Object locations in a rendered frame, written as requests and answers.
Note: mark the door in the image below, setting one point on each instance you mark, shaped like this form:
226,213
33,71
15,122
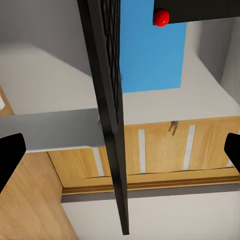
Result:
159,155

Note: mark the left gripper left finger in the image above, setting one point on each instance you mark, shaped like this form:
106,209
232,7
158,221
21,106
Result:
12,150

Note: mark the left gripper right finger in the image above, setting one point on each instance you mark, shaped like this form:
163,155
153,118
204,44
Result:
232,149

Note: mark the desk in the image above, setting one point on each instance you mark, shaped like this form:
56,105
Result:
79,128

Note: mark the room divider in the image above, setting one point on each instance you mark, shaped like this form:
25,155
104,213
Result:
151,58

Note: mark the keyboard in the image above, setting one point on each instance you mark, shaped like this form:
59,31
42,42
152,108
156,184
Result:
106,23

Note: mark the monitor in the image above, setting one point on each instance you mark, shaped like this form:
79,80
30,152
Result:
181,11

